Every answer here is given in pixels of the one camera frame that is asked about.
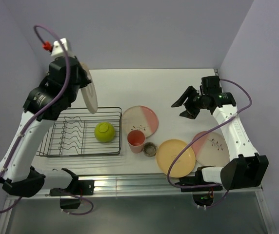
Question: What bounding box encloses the pink cream plate right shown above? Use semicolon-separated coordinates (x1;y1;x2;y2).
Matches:
191;132;230;167

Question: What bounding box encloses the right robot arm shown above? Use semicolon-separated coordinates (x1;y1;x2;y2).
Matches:
169;76;269;191

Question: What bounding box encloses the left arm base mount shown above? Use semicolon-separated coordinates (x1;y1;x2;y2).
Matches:
49;180;95;216

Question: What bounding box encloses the plain yellow bear plate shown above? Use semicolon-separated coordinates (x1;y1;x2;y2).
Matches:
156;139;196;178

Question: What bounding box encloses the pink plastic cup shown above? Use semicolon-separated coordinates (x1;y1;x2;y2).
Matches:
127;130;146;154

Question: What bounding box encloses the yellow cream leaf plate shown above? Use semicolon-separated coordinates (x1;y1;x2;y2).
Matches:
80;62;98;114

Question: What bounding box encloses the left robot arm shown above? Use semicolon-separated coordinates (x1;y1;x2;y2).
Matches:
0;56;98;197

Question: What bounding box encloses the lime green bowl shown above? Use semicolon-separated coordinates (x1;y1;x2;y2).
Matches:
94;122;116;142

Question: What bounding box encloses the aluminium table edge rail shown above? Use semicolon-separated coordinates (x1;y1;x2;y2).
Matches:
5;170;263;199

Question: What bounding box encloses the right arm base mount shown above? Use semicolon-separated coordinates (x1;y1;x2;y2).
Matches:
175;176;223;210

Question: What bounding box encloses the small speckled ceramic cup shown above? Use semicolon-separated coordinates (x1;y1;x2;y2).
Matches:
143;142;158;157

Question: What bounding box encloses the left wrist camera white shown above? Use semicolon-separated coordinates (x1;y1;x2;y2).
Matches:
51;38;73;59

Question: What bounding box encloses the pink cream plate near rack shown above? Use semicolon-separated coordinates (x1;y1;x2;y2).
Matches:
122;105;159;138

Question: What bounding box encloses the black wire dish rack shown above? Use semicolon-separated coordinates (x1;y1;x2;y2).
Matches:
36;107;122;157

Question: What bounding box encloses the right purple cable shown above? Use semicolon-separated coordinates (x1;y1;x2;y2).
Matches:
166;78;253;208

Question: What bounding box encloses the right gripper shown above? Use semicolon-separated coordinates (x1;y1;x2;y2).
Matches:
171;85;207;119

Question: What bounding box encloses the purple cable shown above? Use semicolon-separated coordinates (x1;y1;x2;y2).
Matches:
166;78;253;208
0;24;71;215

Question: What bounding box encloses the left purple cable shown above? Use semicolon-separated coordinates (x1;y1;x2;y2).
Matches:
0;24;71;215

